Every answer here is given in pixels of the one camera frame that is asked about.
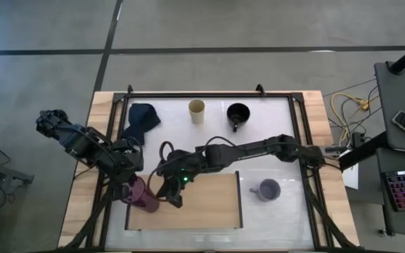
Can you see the grey side desk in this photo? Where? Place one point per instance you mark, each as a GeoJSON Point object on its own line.
{"type": "Point", "coordinates": [385, 225]}

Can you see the black stand crossbar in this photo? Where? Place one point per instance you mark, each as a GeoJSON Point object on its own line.
{"type": "Point", "coordinates": [364, 151]}

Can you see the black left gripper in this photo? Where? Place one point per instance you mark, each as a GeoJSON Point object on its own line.
{"type": "Point", "coordinates": [128, 158]}

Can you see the black table frame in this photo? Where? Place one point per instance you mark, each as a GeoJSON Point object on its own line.
{"type": "Point", "coordinates": [206, 95]}

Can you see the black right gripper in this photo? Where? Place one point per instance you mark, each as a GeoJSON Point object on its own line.
{"type": "Point", "coordinates": [183, 168]}

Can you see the beige paper cup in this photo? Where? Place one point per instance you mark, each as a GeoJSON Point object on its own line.
{"type": "Point", "coordinates": [197, 114]}

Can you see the black frame clamp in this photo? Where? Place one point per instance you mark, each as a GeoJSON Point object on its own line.
{"type": "Point", "coordinates": [130, 89]}
{"type": "Point", "coordinates": [260, 89]}

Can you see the glossy black mug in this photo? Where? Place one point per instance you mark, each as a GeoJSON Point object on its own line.
{"type": "Point", "coordinates": [238, 113]}

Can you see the white paper box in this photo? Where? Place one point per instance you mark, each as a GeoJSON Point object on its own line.
{"type": "Point", "coordinates": [351, 177]}

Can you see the dark blue cloth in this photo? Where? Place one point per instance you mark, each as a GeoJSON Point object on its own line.
{"type": "Point", "coordinates": [141, 119]}

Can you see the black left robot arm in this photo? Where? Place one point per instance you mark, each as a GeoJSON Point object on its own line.
{"type": "Point", "coordinates": [83, 144]}

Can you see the grey mug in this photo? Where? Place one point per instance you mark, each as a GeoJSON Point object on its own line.
{"type": "Point", "coordinates": [269, 191]}

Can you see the grey stand plate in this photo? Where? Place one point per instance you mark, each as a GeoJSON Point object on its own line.
{"type": "Point", "coordinates": [392, 105]}

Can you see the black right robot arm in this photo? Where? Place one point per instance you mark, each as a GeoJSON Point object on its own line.
{"type": "Point", "coordinates": [255, 147]}

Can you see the purple tumbler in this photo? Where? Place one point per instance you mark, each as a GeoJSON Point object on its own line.
{"type": "Point", "coordinates": [142, 196]}

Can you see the wooden board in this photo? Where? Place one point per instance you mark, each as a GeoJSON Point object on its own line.
{"type": "Point", "coordinates": [209, 204]}

